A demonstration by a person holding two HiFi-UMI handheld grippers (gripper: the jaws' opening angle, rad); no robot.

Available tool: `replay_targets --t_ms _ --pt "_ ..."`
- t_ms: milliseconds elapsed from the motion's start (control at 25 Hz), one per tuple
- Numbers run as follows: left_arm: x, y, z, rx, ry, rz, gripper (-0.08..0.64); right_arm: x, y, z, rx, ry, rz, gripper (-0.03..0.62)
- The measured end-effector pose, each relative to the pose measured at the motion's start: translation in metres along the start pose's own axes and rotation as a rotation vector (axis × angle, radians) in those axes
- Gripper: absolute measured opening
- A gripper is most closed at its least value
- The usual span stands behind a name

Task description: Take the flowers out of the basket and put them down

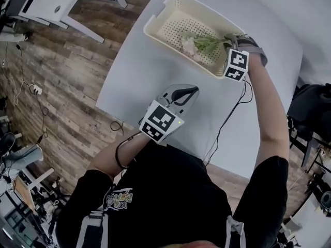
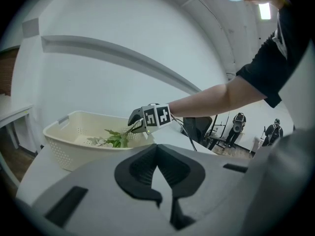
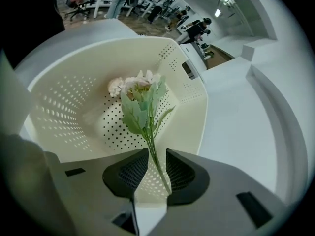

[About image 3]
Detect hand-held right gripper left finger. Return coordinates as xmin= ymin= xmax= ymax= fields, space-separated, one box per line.
xmin=44 ymin=148 xmax=150 ymax=236

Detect person's black t-shirt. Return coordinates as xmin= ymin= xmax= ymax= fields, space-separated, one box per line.
xmin=4 ymin=0 xmax=66 ymax=68

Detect pale pink artificial flowers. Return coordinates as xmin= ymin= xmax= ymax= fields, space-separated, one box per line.
xmin=108 ymin=69 xmax=177 ymax=195

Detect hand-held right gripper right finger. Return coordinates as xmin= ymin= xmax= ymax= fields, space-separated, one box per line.
xmin=157 ymin=148 xmax=289 ymax=236

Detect cream plastic basket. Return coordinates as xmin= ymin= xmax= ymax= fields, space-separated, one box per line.
xmin=19 ymin=37 xmax=210 ymax=209

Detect black swivel chair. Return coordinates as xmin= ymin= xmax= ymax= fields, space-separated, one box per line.
xmin=64 ymin=0 xmax=91 ymax=22

